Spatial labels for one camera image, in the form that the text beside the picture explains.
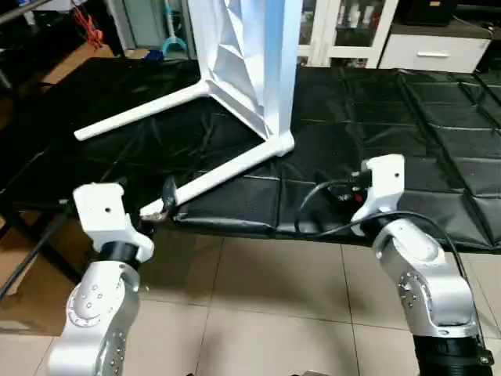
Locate black metal table frame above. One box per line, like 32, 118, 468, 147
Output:
0, 192, 87, 287

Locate white plastic table top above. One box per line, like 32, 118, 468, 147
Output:
186, 0, 305, 159

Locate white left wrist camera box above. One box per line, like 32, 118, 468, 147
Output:
72, 182, 156, 264

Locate teal long-handled dustpan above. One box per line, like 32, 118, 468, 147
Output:
160, 0, 190, 59

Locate white glass-door cabinet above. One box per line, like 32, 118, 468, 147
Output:
297, 0, 394, 68

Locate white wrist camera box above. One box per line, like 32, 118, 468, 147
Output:
72, 182, 156, 264
350, 154, 407, 229

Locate white plastic table leg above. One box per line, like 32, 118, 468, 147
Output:
74, 78, 214, 143
139, 132, 297, 222

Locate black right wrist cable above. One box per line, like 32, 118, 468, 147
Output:
295, 179, 472, 316

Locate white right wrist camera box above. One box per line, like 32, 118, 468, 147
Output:
350, 154, 407, 229

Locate red cables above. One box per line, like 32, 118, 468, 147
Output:
70, 0, 106, 49

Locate brown wooden desk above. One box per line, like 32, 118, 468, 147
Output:
41, 43, 120, 89

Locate black work mat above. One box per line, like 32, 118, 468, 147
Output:
0, 56, 501, 253

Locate black speaker box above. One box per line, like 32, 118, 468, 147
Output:
399, 0, 460, 29

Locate white drawer unit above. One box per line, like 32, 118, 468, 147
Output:
377, 31, 491, 76

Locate brown cardboard box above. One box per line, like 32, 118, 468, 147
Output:
0, 227, 79, 334

